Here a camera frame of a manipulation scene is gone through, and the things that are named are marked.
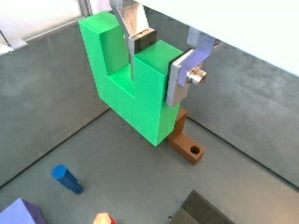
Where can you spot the green U-shaped block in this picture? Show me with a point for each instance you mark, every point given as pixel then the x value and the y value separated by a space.
pixel 131 82

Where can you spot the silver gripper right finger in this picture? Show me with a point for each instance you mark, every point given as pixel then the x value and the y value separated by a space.
pixel 185 66

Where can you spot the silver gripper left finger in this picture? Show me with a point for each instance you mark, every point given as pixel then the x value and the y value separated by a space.
pixel 139 34

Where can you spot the blue hexagonal peg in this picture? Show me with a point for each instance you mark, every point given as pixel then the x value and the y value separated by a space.
pixel 63 175

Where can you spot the dark grey metal plate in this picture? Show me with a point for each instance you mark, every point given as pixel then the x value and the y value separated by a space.
pixel 197 211

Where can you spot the brown T-shaped block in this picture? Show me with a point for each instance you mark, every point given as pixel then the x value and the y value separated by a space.
pixel 181 143

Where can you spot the purple insertion board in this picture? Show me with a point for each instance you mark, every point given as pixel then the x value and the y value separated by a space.
pixel 21 212

